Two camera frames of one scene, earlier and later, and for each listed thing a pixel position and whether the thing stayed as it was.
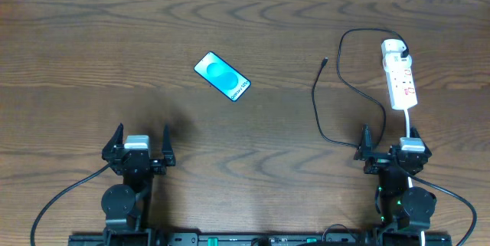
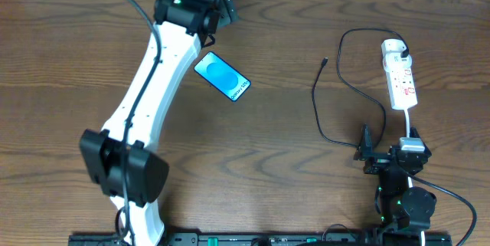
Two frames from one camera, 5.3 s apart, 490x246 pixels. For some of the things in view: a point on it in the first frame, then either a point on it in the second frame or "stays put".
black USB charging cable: [404, 54] stays put
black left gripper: [137, 162] → [228, 12]
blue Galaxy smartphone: [222, 76] stays put
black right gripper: [390, 156] stays put
